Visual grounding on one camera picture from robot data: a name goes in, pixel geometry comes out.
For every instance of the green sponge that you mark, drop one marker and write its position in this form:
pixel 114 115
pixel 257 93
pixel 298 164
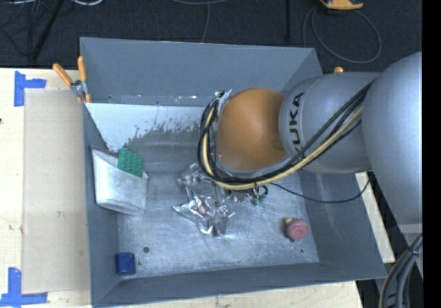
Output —
pixel 130 162

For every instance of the brown cardboard board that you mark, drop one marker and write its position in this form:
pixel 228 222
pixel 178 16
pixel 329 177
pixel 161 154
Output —
pixel 51 179

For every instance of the red toy apple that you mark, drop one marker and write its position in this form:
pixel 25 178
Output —
pixel 296 228

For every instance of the blue cylinder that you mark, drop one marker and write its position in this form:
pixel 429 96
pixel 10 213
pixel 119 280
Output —
pixel 124 263

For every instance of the grey metal bin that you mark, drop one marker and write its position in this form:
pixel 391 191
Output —
pixel 193 69

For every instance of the clear crumpled plastic piece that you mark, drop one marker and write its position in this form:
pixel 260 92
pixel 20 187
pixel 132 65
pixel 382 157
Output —
pixel 189 179

